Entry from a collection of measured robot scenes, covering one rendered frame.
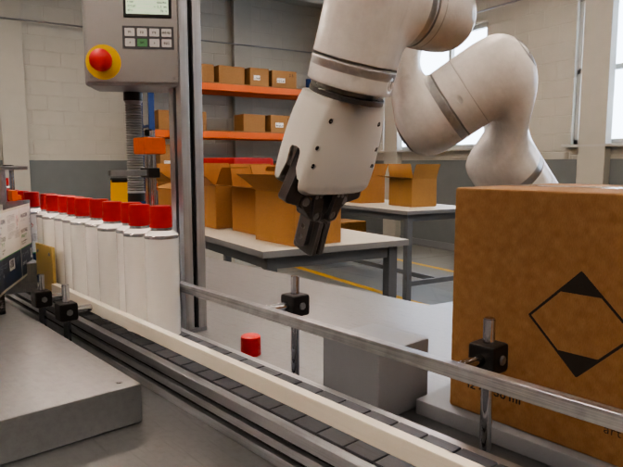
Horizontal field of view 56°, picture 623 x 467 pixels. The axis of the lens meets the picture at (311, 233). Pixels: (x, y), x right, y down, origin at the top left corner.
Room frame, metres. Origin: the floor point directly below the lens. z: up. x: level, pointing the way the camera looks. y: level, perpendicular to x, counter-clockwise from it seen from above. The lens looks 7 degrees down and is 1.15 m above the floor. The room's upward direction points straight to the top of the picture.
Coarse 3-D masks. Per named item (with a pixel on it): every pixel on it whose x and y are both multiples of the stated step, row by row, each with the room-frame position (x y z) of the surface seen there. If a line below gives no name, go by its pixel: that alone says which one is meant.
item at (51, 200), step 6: (48, 198) 1.20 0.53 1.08; (54, 198) 1.20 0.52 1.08; (48, 204) 1.20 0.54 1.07; (54, 204) 1.20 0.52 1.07; (48, 210) 1.20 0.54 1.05; (54, 210) 1.20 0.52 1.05; (42, 216) 1.20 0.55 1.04; (48, 216) 1.19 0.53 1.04; (54, 216) 1.19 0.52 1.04; (42, 222) 1.20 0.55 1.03; (48, 222) 1.19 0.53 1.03; (48, 228) 1.19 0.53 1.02; (48, 234) 1.19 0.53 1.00; (54, 234) 1.19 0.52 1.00; (48, 240) 1.19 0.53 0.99; (54, 240) 1.19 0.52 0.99; (54, 246) 1.19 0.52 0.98
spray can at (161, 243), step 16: (160, 208) 0.88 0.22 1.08; (160, 224) 0.87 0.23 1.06; (144, 240) 0.88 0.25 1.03; (160, 240) 0.87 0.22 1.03; (176, 240) 0.88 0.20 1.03; (160, 256) 0.87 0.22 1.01; (176, 256) 0.88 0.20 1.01; (160, 272) 0.87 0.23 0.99; (176, 272) 0.88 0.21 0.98; (160, 288) 0.87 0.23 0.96; (176, 288) 0.88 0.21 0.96; (160, 304) 0.87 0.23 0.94; (176, 304) 0.88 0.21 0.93; (160, 320) 0.87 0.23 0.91; (176, 320) 0.88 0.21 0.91
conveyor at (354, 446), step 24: (192, 336) 0.89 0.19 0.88; (168, 360) 0.79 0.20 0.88; (192, 360) 0.78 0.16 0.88; (240, 360) 0.78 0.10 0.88; (216, 384) 0.70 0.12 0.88; (240, 384) 0.69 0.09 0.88; (264, 408) 0.62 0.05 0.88; (288, 408) 0.62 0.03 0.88; (360, 408) 0.62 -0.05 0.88; (312, 432) 0.56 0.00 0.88; (336, 432) 0.56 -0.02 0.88; (408, 432) 0.56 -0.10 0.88; (360, 456) 0.52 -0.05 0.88; (384, 456) 0.52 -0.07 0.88; (480, 456) 0.51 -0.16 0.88
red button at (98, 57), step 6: (90, 54) 1.03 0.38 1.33; (96, 54) 1.03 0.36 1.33; (102, 54) 1.03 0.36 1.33; (108, 54) 1.04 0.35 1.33; (90, 60) 1.03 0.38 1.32; (96, 60) 1.03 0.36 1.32; (102, 60) 1.03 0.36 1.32; (108, 60) 1.03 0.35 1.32; (96, 66) 1.03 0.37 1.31; (102, 66) 1.03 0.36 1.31; (108, 66) 1.03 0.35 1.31
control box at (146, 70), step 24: (96, 0) 1.06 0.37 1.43; (120, 0) 1.06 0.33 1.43; (96, 24) 1.06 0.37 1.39; (120, 24) 1.06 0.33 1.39; (144, 24) 1.07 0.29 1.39; (168, 24) 1.07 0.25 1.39; (96, 48) 1.06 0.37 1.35; (120, 48) 1.06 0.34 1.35; (96, 72) 1.05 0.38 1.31; (120, 72) 1.06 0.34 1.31; (144, 72) 1.07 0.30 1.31; (168, 72) 1.07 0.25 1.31
